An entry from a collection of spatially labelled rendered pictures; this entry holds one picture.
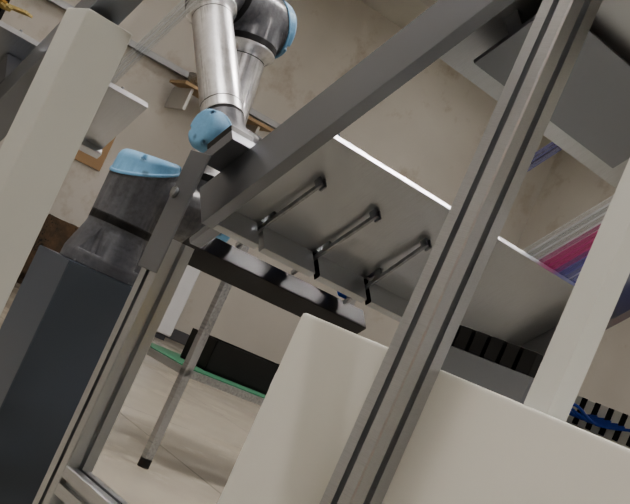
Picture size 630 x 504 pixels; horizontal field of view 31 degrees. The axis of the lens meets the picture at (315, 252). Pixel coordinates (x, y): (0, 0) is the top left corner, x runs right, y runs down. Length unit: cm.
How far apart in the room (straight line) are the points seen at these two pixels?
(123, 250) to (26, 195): 75
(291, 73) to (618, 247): 1112
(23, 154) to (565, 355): 60
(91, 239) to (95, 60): 77
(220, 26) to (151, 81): 939
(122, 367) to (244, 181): 29
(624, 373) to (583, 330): 1118
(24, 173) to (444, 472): 54
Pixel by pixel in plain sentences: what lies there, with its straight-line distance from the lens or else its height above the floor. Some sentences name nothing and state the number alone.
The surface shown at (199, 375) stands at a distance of 371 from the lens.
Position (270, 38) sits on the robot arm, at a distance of 220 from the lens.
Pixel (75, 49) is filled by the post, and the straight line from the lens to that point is 125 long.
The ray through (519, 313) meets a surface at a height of 77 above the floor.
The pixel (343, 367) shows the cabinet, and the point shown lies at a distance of 120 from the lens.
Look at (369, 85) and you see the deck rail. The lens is 137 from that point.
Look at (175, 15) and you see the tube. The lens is 140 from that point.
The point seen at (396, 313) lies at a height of 69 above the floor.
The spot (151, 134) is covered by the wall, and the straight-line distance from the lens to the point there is 1146.
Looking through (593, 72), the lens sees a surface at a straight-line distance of 141.
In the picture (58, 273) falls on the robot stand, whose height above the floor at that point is 52.
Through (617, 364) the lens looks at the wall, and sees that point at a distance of 1231.
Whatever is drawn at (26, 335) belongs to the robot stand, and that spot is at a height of 40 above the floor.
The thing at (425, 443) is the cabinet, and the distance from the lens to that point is 109.
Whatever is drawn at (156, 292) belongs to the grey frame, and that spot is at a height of 57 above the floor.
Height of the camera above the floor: 59
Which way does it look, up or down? 4 degrees up
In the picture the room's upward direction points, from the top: 24 degrees clockwise
